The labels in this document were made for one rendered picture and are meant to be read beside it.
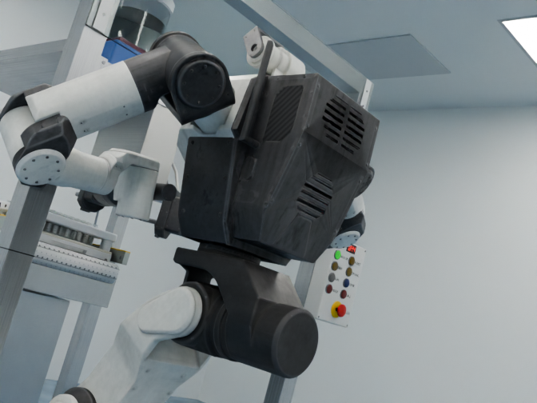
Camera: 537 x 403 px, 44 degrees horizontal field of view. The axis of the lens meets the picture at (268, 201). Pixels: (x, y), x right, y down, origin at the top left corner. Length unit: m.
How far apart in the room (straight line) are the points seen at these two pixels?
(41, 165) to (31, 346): 0.74
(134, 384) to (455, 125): 4.53
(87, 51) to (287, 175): 0.62
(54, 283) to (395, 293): 3.96
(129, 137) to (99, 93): 0.65
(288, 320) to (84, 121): 0.45
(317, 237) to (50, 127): 0.48
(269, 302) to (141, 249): 4.73
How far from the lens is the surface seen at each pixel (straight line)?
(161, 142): 1.69
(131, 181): 1.28
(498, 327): 4.88
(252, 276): 1.09
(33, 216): 1.45
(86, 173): 1.19
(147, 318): 1.21
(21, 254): 1.45
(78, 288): 1.65
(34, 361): 1.75
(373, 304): 5.39
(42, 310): 1.73
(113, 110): 1.08
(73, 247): 1.66
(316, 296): 2.04
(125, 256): 1.68
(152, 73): 1.08
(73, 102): 1.07
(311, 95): 1.08
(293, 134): 1.07
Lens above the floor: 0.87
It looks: 10 degrees up
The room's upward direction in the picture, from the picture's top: 15 degrees clockwise
